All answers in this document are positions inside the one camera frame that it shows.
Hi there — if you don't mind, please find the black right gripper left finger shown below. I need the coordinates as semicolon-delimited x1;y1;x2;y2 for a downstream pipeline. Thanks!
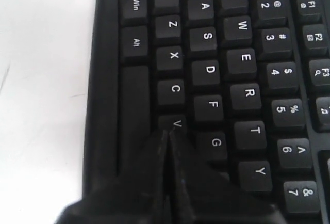
56;130;169;223

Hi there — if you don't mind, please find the black acer keyboard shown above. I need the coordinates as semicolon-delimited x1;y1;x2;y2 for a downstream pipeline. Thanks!
82;0;329;223

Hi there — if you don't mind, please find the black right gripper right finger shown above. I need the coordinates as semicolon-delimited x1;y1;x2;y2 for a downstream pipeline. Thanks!
169;131;284;223

